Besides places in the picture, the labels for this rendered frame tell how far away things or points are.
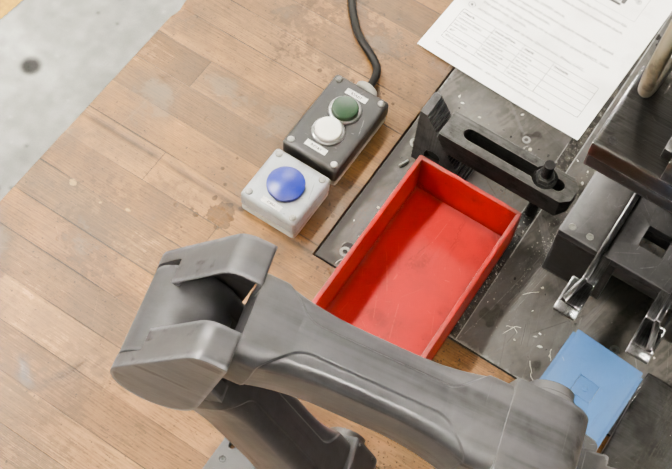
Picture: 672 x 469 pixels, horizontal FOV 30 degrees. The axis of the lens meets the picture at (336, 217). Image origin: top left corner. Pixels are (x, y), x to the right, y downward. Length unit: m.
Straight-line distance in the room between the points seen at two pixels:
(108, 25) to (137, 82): 1.18
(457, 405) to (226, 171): 0.58
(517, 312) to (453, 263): 0.08
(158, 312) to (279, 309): 0.09
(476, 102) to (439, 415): 0.65
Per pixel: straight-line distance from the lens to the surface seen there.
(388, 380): 0.80
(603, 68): 1.45
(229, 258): 0.80
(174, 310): 0.84
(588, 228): 1.24
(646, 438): 1.24
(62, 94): 2.49
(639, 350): 1.20
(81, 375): 1.24
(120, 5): 2.60
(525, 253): 1.31
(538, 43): 1.45
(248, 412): 0.90
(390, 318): 1.25
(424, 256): 1.29
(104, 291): 1.27
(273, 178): 1.28
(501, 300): 1.28
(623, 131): 1.12
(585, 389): 1.16
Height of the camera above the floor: 2.05
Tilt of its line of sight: 62 degrees down
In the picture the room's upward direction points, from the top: 7 degrees clockwise
